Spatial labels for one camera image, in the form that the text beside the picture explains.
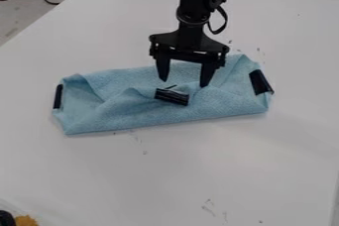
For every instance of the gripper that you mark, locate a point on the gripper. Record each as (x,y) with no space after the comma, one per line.
(190,41)

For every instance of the light blue cloth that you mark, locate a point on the light blue cloth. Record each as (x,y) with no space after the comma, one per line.
(145,104)

